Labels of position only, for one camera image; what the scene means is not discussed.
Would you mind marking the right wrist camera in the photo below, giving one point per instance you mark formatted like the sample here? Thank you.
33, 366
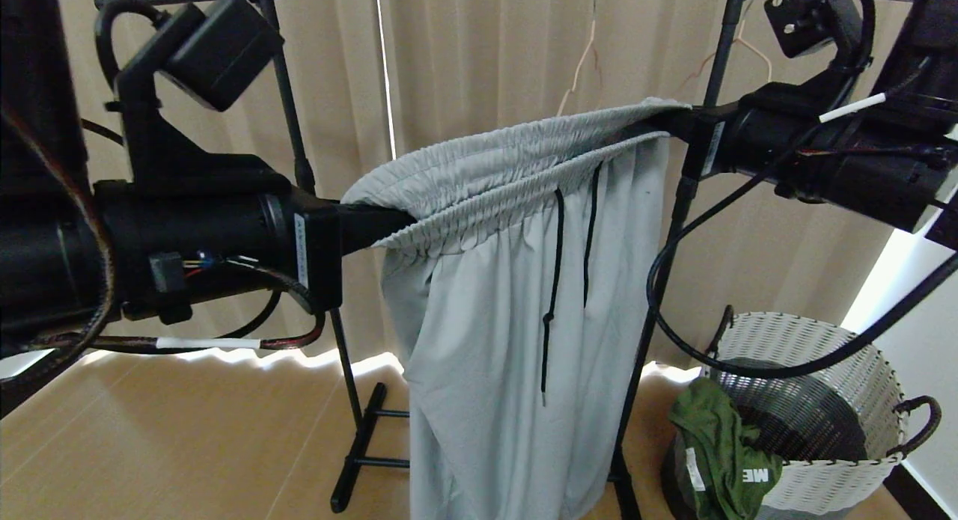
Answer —
804, 19

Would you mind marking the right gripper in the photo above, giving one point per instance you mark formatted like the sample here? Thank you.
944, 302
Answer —
756, 142

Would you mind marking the white laundry basket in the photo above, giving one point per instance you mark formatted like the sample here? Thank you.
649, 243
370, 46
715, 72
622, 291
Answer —
823, 340

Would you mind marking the green garment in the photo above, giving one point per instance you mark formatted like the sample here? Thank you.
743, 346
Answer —
718, 445

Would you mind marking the pale grey shorts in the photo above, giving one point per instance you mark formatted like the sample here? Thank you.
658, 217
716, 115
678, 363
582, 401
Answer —
486, 318

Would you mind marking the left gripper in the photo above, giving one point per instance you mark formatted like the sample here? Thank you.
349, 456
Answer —
224, 236

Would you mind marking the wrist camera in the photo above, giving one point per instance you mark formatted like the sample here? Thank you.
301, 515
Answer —
217, 49
804, 19

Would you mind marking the pink clothes hanger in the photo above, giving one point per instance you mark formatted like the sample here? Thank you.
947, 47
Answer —
591, 49
752, 49

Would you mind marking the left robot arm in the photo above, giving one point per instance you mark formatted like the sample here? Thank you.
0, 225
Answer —
37, 93

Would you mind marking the beige curtain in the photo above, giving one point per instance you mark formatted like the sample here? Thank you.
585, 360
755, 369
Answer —
486, 63

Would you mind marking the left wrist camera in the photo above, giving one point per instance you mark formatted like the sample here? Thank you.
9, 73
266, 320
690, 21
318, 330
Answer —
217, 49

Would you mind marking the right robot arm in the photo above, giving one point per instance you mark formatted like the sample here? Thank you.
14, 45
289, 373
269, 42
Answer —
928, 49

